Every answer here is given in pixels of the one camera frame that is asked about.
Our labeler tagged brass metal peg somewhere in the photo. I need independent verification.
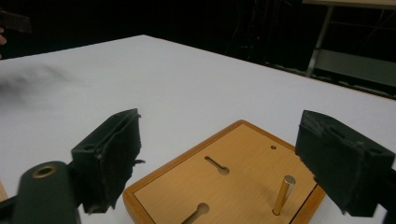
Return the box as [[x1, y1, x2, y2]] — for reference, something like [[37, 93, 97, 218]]
[[272, 175, 297, 217]]

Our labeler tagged grey shelf panel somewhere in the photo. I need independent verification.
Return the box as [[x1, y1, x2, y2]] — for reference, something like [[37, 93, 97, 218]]
[[313, 49, 396, 91]]

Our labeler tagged wooden board with slots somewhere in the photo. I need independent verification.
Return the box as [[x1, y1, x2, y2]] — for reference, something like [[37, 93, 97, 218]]
[[122, 119, 327, 224]]

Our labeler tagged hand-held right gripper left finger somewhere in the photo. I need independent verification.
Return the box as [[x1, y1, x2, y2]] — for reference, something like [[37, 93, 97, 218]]
[[70, 107, 146, 216]]

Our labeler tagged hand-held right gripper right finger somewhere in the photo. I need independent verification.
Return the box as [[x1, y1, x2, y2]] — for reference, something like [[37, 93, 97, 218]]
[[294, 109, 396, 218]]

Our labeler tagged grey metal stand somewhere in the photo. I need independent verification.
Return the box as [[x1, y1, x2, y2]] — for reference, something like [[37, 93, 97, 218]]
[[301, 0, 396, 78]]

